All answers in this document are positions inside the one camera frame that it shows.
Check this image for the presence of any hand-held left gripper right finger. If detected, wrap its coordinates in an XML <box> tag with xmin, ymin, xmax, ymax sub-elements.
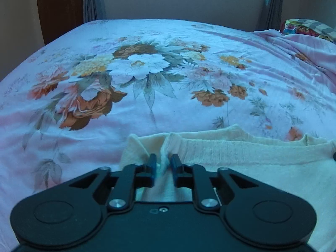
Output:
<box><xmin>170</xmin><ymin>154</ymin><xmax>259</xmax><ymax>212</ymax></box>

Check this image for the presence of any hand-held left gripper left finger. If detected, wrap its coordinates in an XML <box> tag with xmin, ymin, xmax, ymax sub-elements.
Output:
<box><xmin>69</xmin><ymin>154</ymin><xmax>158</xmax><ymax>212</ymax></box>

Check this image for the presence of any cream knitted sweater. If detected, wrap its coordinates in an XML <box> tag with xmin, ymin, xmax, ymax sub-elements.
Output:
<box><xmin>119</xmin><ymin>125</ymin><xmax>336</xmax><ymax>252</ymax></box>

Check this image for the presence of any bed with floral pink sheet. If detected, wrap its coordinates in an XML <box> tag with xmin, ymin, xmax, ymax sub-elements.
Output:
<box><xmin>0</xmin><ymin>18</ymin><xmax>336</xmax><ymax>252</ymax></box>

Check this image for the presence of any pink blanket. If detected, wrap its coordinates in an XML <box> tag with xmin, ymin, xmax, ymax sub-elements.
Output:
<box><xmin>253</xmin><ymin>29</ymin><xmax>336</xmax><ymax>77</ymax></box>

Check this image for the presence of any colourful floral pillow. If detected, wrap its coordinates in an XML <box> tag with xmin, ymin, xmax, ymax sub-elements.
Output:
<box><xmin>280</xmin><ymin>19</ymin><xmax>336</xmax><ymax>44</ymax></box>

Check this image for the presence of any grey curtain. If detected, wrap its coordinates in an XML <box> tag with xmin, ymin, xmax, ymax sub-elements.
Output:
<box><xmin>83</xmin><ymin>0</ymin><xmax>107</xmax><ymax>24</ymax></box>
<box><xmin>264</xmin><ymin>0</ymin><xmax>286</xmax><ymax>32</ymax></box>

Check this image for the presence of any dark wooden door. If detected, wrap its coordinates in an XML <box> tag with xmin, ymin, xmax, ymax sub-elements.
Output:
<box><xmin>35</xmin><ymin>0</ymin><xmax>85</xmax><ymax>46</ymax></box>

